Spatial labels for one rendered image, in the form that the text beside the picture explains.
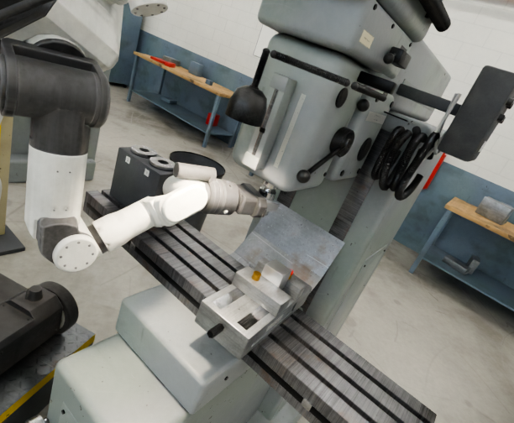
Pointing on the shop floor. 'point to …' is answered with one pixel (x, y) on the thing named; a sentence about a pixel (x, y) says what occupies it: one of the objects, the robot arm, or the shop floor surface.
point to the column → (351, 232)
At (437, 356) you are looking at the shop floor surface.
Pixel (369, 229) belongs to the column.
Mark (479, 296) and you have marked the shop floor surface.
